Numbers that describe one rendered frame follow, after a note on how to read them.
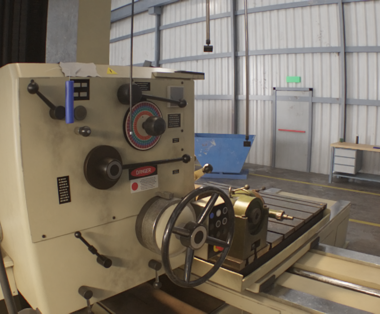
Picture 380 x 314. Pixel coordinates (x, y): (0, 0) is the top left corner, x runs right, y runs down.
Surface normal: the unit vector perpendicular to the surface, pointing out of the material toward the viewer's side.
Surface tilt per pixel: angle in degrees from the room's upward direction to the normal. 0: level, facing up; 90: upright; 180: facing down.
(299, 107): 90
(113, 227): 90
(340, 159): 90
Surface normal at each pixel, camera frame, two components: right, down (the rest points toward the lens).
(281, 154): -0.68, 0.12
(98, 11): 0.73, 0.11
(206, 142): -0.24, 0.16
